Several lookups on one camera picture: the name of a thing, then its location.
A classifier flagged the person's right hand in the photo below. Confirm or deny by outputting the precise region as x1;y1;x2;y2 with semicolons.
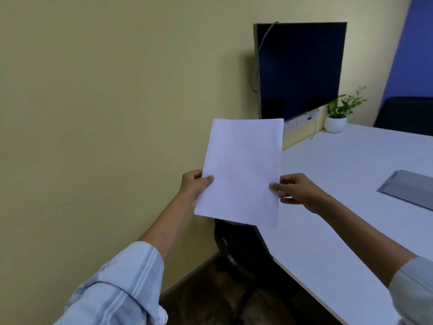
269;173;326;215

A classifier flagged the person's left hand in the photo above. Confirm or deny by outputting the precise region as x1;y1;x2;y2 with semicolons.
178;170;215;209

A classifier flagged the white paper sheet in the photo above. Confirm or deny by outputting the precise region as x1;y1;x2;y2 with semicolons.
193;118;285;230

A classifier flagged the person's right forearm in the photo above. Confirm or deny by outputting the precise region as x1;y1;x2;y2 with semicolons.
316;194;433;325

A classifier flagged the person's left forearm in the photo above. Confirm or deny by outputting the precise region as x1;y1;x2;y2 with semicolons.
53;196;191;325

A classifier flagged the white power socket strip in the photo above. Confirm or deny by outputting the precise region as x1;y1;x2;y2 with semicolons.
283;108;320;133

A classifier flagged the black office chair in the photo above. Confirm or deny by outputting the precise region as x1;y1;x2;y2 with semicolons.
214;218;305;325

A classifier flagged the green plant in white pot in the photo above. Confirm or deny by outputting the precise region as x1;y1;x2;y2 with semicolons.
324;86;367;134

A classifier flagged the dark blue office chair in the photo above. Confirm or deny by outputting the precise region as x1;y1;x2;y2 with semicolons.
373;97;433;137

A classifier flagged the black wall-mounted monitor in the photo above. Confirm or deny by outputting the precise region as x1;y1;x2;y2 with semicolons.
253;22;348;121

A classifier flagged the grey table cable box lid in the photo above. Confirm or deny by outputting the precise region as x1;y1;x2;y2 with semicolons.
376;170;433;212

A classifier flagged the grey monitor cable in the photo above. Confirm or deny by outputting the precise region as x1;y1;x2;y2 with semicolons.
250;21;280;93

